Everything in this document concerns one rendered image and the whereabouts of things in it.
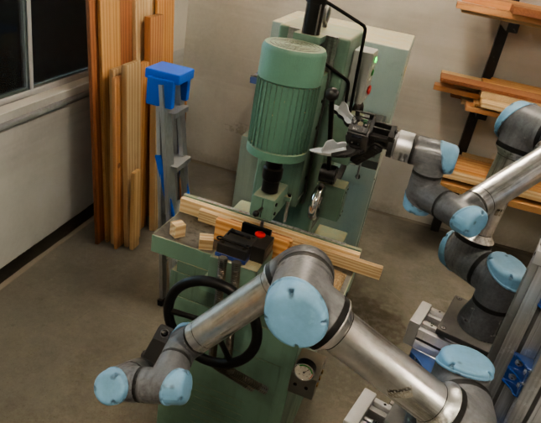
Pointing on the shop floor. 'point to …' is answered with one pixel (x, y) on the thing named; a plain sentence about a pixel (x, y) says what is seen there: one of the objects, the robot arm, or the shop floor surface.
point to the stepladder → (169, 145)
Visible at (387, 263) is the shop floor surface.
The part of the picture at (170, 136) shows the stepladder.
